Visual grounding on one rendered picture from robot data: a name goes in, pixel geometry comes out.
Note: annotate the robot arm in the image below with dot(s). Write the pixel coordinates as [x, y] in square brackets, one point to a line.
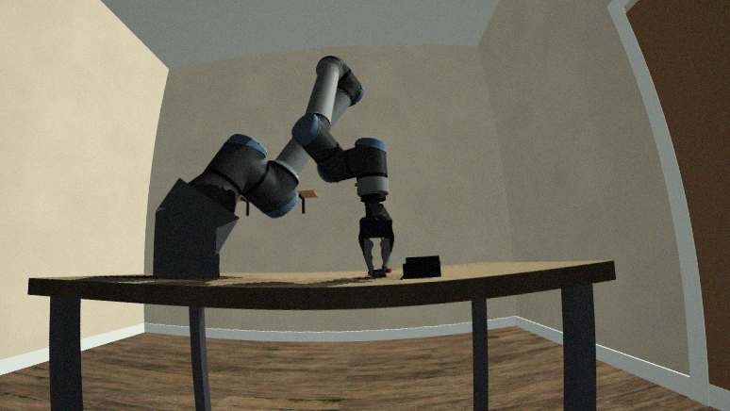
[239, 167]

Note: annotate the black rack of bins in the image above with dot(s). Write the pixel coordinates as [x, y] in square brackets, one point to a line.
[416, 268]

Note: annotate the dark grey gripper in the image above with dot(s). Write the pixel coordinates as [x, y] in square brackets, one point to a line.
[367, 231]

